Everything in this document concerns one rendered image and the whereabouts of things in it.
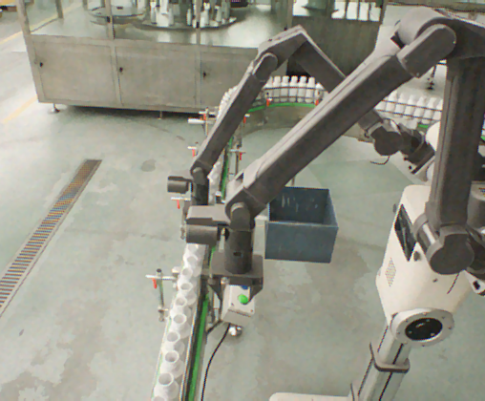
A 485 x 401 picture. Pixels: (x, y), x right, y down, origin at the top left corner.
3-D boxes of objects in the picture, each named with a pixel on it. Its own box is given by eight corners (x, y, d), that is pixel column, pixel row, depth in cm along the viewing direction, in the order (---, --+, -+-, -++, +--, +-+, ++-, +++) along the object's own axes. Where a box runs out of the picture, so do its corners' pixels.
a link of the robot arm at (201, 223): (251, 207, 69) (252, 179, 77) (181, 201, 69) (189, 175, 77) (246, 261, 76) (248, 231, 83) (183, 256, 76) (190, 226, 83)
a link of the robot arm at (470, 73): (533, 8, 51) (495, -5, 59) (418, 21, 52) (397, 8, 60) (471, 274, 75) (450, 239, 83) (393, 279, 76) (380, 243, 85)
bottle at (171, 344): (163, 366, 117) (159, 328, 108) (184, 363, 119) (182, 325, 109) (165, 386, 113) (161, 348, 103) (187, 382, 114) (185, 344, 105)
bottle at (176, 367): (158, 396, 110) (153, 359, 101) (173, 379, 114) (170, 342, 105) (175, 409, 107) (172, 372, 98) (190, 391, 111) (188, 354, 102)
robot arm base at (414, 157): (413, 176, 116) (447, 144, 110) (391, 161, 114) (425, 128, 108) (404, 160, 124) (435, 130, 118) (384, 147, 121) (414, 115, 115)
